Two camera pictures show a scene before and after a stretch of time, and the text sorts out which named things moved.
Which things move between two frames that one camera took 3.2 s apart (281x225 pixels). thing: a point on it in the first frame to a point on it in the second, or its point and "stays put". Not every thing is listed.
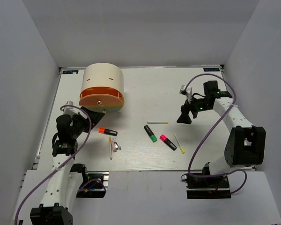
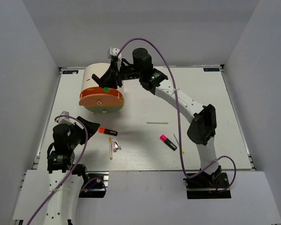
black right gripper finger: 184,117 to 109,79
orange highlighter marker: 102,130 stays put
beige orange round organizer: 102,88 stays put
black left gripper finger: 94,116 to 92,127
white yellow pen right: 181,148 stays put
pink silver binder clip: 115,146 stays put
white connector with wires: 188,92 to 114,51
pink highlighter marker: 163,138 stays put
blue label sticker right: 211,69 stays put
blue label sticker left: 70,71 stays put
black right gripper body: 197,105 to 128,72
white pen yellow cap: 161,123 stays put
